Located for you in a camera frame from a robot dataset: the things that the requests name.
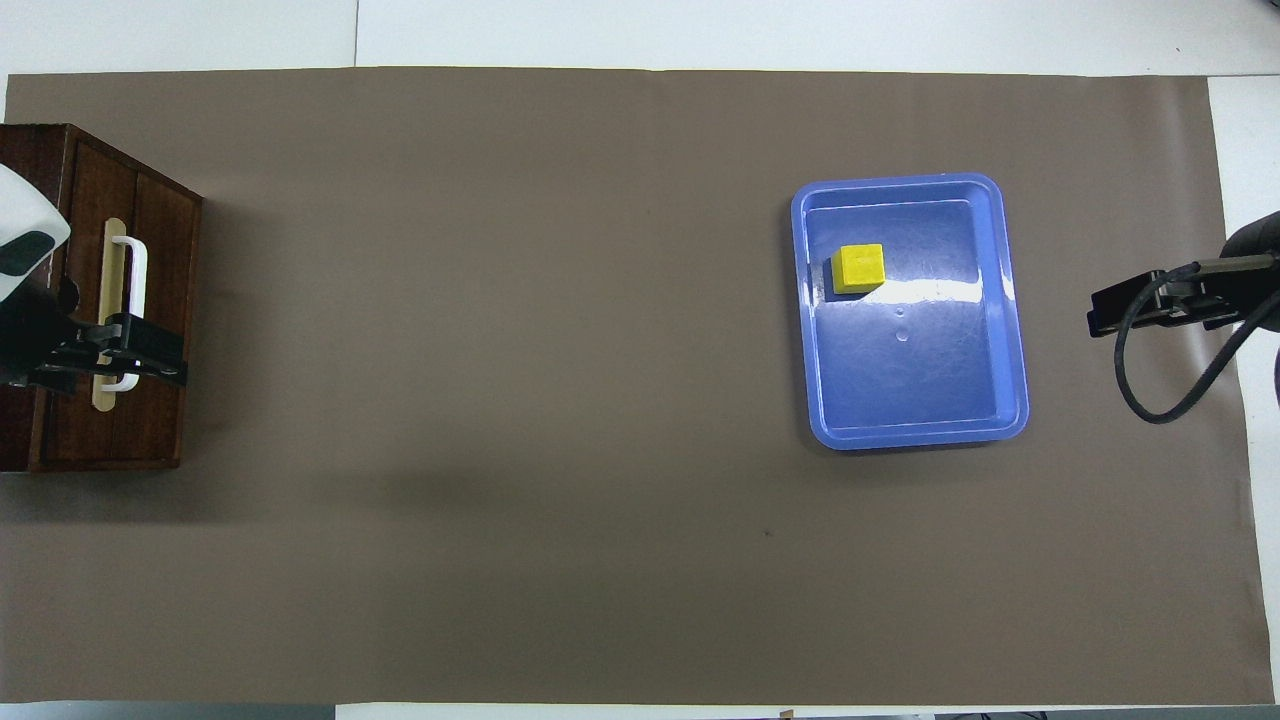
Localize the yellow cube block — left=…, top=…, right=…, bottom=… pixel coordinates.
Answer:
left=832, top=243, right=887, bottom=297

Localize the wooden drawer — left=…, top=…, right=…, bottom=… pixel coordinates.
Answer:
left=40, top=138, right=204, bottom=471

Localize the white drawer handle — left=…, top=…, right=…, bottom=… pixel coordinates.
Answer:
left=92, top=218, right=149, bottom=412

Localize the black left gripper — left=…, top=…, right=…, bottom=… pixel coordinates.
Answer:
left=0, top=275, right=189, bottom=394

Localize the brown table mat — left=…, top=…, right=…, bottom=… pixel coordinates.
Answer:
left=0, top=66, right=1273, bottom=706

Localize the blue plastic tray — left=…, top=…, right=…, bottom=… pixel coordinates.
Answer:
left=790, top=173, right=1031, bottom=451

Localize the dark wooden drawer cabinet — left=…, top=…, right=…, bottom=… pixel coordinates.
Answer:
left=0, top=123, right=204, bottom=473

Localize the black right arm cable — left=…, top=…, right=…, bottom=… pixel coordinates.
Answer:
left=1113, top=258, right=1280, bottom=425

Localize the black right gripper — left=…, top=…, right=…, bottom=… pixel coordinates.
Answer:
left=1087, top=255, right=1280, bottom=339

